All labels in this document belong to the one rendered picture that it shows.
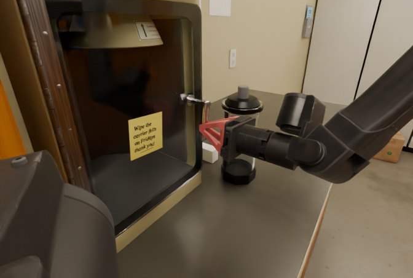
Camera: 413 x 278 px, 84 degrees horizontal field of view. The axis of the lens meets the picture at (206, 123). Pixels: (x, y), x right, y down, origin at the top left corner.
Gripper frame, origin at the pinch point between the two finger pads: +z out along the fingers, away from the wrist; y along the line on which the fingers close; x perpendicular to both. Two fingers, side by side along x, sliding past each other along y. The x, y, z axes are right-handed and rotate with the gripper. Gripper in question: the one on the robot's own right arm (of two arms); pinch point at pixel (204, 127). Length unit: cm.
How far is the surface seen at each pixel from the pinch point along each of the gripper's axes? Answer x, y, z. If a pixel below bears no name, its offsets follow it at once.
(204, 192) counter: 20.3, -5.7, 2.7
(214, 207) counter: 20.7, -2.8, -2.6
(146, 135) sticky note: 0.0, 12.0, 4.7
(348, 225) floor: 99, -139, -38
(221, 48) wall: -18, -81, 48
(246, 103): -4.4, -12.1, -3.5
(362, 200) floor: 94, -177, -45
